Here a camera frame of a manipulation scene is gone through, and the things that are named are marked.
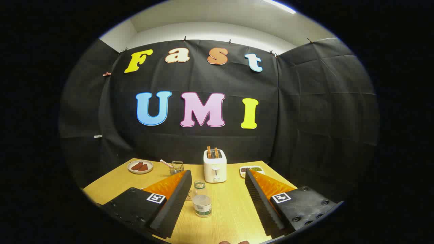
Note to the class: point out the white divided dish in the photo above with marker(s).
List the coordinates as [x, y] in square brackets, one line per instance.
[256, 169]

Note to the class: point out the white toaster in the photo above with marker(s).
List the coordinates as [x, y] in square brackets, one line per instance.
[215, 169]

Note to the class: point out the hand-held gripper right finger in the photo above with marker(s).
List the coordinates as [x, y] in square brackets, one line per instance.
[262, 206]

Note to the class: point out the red white striped straw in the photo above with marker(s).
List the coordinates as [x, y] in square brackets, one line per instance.
[165, 163]

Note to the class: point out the black backdrop cloth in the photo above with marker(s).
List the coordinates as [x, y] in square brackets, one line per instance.
[203, 142]

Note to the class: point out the white round plate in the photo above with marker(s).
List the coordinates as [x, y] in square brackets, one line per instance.
[139, 171]

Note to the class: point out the clear plastic juice bottle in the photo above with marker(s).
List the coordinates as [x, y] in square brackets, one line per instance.
[201, 203]

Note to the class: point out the wooden table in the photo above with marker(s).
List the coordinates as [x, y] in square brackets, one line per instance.
[230, 203]

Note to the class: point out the brown sausage piece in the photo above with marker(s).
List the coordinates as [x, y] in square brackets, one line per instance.
[136, 166]
[144, 167]

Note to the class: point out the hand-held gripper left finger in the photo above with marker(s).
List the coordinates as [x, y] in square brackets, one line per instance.
[171, 210]

